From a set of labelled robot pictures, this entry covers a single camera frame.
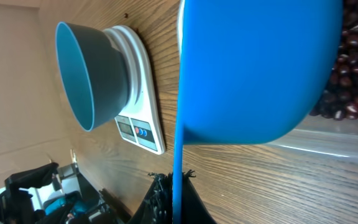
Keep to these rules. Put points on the blue plastic measuring scoop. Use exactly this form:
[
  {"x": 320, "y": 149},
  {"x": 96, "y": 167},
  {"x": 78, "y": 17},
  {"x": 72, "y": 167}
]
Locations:
[{"x": 250, "y": 71}]

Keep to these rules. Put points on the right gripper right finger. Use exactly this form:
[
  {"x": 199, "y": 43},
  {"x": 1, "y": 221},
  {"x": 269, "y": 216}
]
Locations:
[{"x": 193, "y": 210}]

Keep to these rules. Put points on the red beans in container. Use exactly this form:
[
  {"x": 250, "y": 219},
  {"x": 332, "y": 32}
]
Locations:
[{"x": 339, "y": 100}]

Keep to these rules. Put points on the teal metal bowl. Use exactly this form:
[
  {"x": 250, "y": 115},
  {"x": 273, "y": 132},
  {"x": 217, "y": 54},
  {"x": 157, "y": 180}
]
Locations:
[{"x": 93, "y": 74}]

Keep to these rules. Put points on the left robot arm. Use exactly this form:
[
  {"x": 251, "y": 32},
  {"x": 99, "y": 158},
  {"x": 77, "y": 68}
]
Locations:
[{"x": 53, "y": 194}]

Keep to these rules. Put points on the white digital kitchen scale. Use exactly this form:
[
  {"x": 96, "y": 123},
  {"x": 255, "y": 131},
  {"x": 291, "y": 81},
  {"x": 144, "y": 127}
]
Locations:
[{"x": 138, "y": 122}]

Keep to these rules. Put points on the clear plastic container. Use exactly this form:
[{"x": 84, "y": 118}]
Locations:
[{"x": 323, "y": 136}]

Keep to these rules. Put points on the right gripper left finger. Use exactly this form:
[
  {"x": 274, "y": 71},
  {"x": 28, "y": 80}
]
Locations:
[{"x": 156, "y": 207}]

